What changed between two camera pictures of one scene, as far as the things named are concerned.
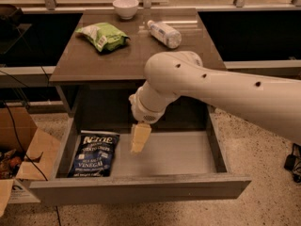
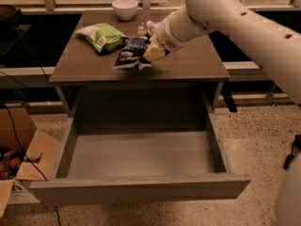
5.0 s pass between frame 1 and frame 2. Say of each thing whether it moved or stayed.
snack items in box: stayed
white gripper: moved
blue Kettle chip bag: moved
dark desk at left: stayed
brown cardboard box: stayed
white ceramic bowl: stayed
